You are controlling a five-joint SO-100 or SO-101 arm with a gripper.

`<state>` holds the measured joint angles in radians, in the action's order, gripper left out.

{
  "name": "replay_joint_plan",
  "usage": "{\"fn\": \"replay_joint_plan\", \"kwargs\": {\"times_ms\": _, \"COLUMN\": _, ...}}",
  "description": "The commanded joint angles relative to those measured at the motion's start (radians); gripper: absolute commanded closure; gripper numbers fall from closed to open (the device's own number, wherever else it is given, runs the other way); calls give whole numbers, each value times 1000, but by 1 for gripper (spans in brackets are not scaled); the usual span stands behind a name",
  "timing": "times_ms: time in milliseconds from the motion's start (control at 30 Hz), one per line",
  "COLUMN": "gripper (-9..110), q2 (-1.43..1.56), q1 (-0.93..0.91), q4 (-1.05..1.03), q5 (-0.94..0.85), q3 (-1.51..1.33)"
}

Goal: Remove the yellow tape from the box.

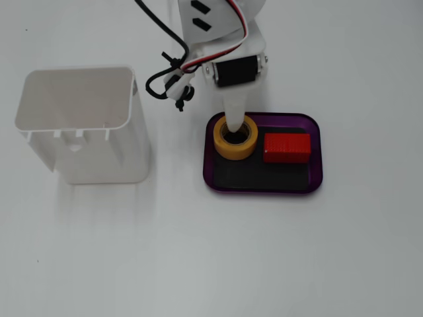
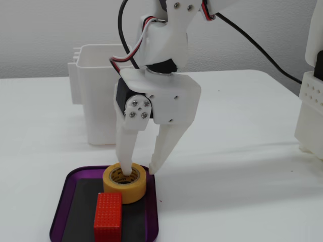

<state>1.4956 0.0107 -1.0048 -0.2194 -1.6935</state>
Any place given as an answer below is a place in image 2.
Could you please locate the black mat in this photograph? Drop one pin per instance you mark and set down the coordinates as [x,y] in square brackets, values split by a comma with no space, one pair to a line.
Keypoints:
[80,201]

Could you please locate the red studded block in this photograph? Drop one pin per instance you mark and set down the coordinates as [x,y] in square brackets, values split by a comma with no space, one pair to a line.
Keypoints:
[108,211]

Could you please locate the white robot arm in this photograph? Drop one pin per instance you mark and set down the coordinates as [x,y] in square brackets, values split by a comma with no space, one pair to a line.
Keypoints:
[164,43]

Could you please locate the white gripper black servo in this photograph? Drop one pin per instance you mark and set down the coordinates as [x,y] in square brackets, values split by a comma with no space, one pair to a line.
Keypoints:
[169,101]

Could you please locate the white plastic bin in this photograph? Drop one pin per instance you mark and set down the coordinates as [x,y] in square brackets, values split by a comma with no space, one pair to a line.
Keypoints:
[96,100]

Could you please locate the yellow masking tape roll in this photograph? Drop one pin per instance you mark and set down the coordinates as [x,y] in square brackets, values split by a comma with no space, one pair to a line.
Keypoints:
[126,191]

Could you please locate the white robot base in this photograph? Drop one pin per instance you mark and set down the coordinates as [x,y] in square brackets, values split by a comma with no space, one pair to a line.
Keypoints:
[310,121]

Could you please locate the purple metal tray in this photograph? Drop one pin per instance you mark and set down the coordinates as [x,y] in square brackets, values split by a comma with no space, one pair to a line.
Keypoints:
[151,214]

